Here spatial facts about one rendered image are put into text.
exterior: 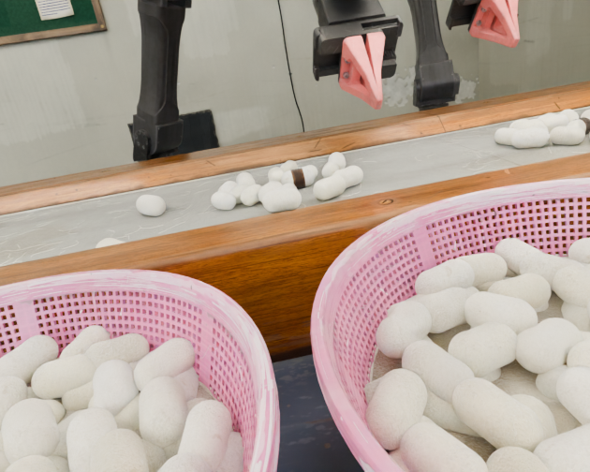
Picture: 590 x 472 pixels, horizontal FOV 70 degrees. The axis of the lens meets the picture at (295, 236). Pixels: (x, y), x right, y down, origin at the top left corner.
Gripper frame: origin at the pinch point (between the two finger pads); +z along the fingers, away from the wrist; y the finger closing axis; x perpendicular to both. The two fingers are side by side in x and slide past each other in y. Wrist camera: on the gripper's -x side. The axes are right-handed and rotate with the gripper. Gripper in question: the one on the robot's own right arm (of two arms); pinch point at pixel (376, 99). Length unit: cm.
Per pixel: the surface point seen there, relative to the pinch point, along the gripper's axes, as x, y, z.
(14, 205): 15, -48, -6
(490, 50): 133, 135, -154
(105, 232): 2.9, -30.3, 8.7
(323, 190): -0.9, -8.6, 11.0
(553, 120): 5.4, 22.2, 2.8
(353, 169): 0.9, -4.7, 8.0
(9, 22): 89, -112, -174
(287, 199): -1.6, -12.2, 11.7
